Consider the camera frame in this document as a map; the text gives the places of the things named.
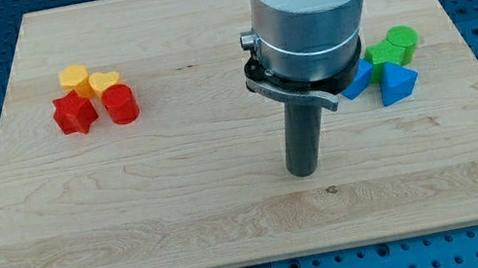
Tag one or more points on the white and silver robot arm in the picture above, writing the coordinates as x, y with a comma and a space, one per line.
306, 40

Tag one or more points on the blue cube block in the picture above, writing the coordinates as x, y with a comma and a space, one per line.
360, 82

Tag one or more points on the blue triangle block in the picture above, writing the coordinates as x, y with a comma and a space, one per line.
397, 82

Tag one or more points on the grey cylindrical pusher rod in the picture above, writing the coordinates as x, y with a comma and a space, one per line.
302, 134

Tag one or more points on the black tool clamp with lever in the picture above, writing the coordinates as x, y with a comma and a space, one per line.
322, 94

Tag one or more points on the wooden board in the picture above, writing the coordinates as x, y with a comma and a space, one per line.
199, 180

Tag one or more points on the red cylinder block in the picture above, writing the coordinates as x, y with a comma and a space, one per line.
120, 104

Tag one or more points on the yellow heart block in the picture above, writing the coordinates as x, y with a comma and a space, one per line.
99, 82

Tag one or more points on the green star block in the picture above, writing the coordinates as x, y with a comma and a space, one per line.
381, 54

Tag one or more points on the red star block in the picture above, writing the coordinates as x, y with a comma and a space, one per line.
74, 113

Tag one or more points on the yellow hexagon block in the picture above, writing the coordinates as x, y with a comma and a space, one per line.
75, 77

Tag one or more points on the green cylinder block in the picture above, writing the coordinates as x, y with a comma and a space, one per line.
406, 38

